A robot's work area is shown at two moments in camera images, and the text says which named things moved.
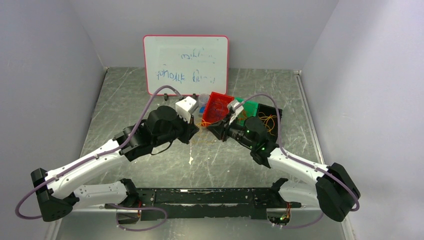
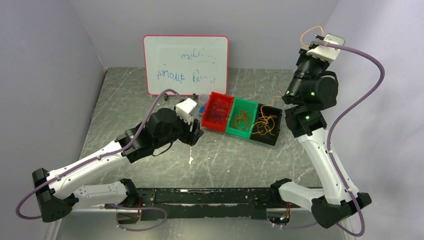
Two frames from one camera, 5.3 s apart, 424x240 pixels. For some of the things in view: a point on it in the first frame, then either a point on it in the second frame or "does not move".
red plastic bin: x=216 y=108 does not move
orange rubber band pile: x=269 y=121 does not move
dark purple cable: x=216 y=109 does not move
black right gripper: x=220 y=130 -> x=303 y=55
